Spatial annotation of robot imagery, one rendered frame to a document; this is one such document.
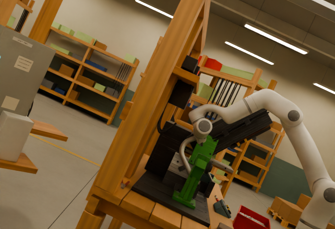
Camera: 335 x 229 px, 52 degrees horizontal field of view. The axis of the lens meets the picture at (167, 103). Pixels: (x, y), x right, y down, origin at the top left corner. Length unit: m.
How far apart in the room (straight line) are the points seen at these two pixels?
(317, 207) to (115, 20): 10.25
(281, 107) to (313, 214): 0.52
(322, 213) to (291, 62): 10.33
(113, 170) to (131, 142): 0.15
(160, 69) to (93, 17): 10.14
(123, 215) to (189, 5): 0.99
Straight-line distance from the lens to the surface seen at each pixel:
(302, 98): 12.05
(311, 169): 1.84
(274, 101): 1.81
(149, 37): 11.31
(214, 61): 5.49
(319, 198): 1.78
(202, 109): 1.83
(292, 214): 8.17
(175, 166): 2.15
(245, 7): 9.63
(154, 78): 1.53
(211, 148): 2.16
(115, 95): 10.67
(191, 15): 1.57
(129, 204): 1.58
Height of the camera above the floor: 1.34
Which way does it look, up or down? level
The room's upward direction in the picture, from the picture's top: 25 degrees clockwise
